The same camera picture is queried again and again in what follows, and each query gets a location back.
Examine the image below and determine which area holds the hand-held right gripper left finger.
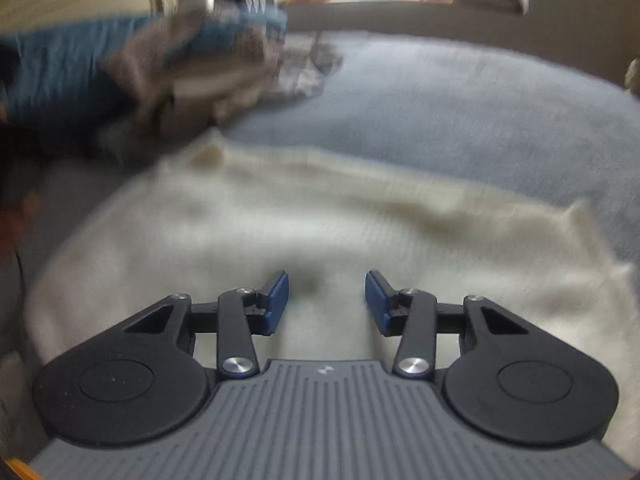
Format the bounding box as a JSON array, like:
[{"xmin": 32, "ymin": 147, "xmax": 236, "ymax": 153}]
[{"xmin": 122, "ymin": 270, "xmax": 290, "ymax": 380}]

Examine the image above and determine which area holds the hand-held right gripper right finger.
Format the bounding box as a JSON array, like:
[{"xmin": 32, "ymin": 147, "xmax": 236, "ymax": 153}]
[{"xmin": 365, "ymin": 269, "xmax": 530, "ymax": 380}]

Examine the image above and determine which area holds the cream knit sweater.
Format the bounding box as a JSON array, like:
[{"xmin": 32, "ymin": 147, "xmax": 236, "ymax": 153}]
[{"xmin": 25, "ymin": 129, "xmax": 637, "ymax": 461}]

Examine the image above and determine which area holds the pile of unfolded clothes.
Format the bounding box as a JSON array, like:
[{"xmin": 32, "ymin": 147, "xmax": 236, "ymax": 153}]
[{"xmin": 102, "ymin": 5, "xmax": 282, "ymax": 137}]

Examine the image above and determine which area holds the grey bed blanket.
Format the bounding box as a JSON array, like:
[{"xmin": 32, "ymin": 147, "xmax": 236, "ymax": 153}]
[{"xmin": 0, "ymin": 30, "xmax": 640, "ymax": 461}]

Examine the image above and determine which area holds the beige garment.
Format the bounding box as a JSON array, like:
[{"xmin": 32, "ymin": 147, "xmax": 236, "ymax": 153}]
[{"xmin": 160, "ymin": 60, "xmax": 272, "ymax": 132}]

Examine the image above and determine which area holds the white grey cloth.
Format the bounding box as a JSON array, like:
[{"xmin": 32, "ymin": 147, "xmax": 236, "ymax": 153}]
[{"xmin": 272, "ymin": 40, "xmax": 344, "ymax": 102}]

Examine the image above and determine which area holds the blue crumpled garment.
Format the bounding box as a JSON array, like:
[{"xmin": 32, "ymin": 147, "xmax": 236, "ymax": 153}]
[{"xmin": 189, "ymin": 7, "xmax": 289, "ymax": 57}]

